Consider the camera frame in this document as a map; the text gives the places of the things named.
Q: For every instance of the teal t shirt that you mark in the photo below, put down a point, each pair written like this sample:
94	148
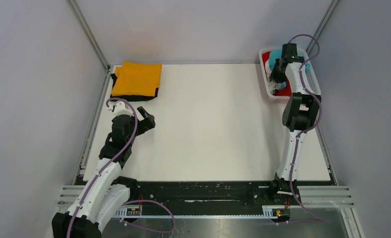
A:
272	57

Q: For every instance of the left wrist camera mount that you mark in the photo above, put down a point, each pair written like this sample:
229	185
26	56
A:
119	108

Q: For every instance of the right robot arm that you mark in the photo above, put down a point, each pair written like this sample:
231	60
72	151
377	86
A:
299	116

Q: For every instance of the right aluminium frame post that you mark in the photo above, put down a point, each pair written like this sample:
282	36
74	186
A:
322	25

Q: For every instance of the orange folded t shirt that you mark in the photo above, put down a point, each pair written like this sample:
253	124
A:
136	79

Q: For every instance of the left aluminium frame post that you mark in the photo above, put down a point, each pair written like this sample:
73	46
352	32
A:
76	10

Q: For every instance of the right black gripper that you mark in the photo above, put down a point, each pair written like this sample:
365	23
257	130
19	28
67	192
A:
273	76

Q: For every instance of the white plastic basket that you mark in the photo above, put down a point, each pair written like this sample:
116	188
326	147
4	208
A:
309	78

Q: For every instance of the aluminium frame post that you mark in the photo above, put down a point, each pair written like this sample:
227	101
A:
322	25
76	10

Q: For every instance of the white t shirt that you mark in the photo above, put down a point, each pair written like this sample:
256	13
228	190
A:
272	86

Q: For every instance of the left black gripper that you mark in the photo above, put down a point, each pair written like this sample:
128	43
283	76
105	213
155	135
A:
145	124

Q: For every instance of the black folded t shirt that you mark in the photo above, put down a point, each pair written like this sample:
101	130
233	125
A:
132	98

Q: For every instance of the red t shirt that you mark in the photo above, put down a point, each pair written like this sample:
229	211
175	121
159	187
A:
278	96

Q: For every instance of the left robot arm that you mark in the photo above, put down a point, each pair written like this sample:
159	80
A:
105	192

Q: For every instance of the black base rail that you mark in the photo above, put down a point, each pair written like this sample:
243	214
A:
212	198

